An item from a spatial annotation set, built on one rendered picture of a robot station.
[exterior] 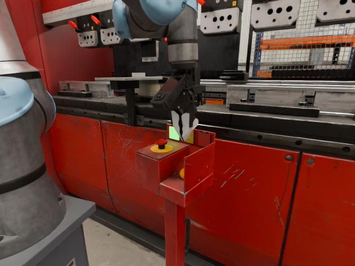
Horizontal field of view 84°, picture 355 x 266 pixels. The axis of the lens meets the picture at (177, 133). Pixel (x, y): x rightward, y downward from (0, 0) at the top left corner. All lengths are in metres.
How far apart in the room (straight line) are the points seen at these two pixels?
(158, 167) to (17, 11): 1.40
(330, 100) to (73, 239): 0.83
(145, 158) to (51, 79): 1.24
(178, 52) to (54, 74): 1.34
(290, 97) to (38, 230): 0.81
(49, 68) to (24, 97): 1.39
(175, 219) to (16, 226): 0.47
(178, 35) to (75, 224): 0.43
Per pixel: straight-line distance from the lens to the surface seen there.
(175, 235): 0.76
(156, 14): 0.34
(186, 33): 0.51
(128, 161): 1.13
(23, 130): 0.35
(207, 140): 0.64
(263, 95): 0.86
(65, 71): 1.79
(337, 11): 0.86
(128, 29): 0.47
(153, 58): 1.09
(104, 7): 1.30
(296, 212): 0.87
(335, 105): 0.87
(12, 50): 0.49
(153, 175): 0.61
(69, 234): 0.41
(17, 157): 0.35
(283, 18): 0.85
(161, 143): 0.63
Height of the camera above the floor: 1.01
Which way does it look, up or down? 16 degrees down
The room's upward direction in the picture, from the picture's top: straight up
